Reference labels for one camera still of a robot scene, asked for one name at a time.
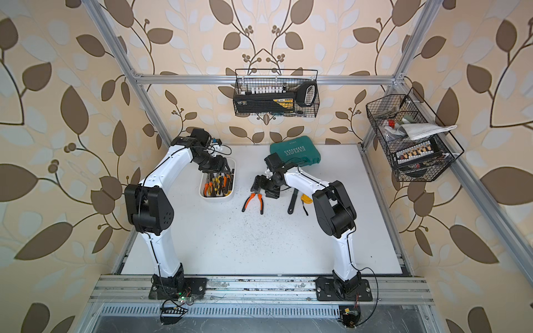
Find black yellow tool case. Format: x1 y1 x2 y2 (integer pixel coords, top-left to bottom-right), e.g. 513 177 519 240
233 92 296 115

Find white plastic storage box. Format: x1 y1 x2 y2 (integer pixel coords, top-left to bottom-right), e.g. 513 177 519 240
199 158 236 203

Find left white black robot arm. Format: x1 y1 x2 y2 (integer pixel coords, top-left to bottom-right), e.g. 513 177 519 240
124 128 230 294

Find white paper booklet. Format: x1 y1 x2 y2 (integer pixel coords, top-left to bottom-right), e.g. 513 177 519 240
399 123 457 141

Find back black wire basket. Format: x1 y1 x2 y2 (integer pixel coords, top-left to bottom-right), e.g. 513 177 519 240
233 67 320 118

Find orange black combination pliers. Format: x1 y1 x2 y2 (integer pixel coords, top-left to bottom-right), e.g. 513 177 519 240
242 184 265 215

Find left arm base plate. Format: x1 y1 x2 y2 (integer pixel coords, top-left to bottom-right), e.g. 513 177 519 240
149 275 208 301

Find yellow tape measure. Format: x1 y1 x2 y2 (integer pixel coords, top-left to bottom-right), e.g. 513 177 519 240
301 194 313 205

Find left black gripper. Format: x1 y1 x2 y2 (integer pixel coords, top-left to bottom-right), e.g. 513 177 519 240
199 152 236 173

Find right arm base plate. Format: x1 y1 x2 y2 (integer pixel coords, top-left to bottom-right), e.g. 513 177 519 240
315 277 373 302

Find black wire basket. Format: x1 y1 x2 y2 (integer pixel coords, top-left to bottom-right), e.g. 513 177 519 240
366 88 464 183
233 67 320 118

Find green plastic tool case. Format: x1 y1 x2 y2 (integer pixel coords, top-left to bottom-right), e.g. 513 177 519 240
270 136 321 167

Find aluminium front rail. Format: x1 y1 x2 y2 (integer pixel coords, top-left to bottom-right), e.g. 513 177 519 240
89 275 434 305

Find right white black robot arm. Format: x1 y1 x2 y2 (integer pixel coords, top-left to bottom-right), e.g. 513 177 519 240
242 166 361 294

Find right black wire basket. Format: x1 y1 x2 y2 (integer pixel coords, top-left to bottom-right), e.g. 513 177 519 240
366 88 464 183

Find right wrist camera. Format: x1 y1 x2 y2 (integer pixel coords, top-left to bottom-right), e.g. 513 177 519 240
265 153 286 174

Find socket set tray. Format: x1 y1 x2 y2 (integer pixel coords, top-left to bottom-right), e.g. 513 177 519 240
394 140 441 166

